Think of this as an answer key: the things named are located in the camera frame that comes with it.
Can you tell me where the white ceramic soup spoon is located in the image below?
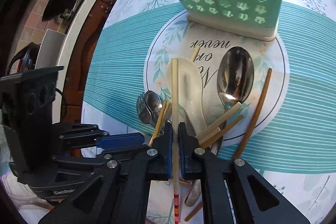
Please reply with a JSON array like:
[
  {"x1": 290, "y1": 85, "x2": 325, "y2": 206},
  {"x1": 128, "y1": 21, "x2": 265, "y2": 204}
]
[{"x1": 165, "y1": 57, "x2": 207, "y2": 136}]

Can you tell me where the light bamboo chopstick red end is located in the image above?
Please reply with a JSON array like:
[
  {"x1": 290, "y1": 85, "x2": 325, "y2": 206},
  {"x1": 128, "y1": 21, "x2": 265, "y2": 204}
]
[{"x1": 171, "y1": 58, "x2": 179, "y2": 223}]

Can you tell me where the steel fork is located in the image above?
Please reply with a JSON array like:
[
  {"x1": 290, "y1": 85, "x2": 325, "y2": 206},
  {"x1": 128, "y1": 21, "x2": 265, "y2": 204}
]
[{"x1": 136, "y1": 93, "x2": 155, "y2": 127}]

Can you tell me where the yellow bamboo chopstick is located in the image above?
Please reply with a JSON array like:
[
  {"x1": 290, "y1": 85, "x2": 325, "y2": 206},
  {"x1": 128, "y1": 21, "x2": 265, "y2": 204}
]
[{"x1": 149, "y1": 100, "x2": 167, "y2": 147}]

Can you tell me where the small steel spoon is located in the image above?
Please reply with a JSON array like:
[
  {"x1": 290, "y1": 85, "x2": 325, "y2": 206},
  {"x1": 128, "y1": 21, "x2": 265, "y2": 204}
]
[{"x1": 144, "y1": 90, "x2": 162, "y2": 127}]

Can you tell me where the dark brown chopstick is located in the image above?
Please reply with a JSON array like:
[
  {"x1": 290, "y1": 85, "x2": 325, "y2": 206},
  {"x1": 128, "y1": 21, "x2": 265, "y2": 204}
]
[{"x1": 232, "y1": 68, "x2": 273, "y2": 160}]

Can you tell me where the brown bamboo chopstick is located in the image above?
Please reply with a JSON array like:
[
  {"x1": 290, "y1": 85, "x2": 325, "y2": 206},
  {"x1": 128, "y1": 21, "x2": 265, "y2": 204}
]
[{"x1": 199, "y1": 115, "x2": 244, "y2": 148}]

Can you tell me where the teal patterned tablecloth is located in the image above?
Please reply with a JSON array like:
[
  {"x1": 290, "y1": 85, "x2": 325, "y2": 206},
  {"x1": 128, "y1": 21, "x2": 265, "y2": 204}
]
[{"x1": 81, "y1": 0, "x2": 335, "y2": 223}]

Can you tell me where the pale bamboo chopstick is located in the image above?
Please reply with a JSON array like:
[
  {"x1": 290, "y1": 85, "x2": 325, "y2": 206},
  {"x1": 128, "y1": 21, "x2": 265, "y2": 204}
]
[{"x1": 190, "y1": 46, "x2": 200, "y2": 62}]

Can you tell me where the large steel spoon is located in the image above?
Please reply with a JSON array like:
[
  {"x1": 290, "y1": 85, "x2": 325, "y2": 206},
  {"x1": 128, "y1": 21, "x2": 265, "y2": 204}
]
[{"x1": 209, "y1": 46, "x2": 255, "y2": 156}]

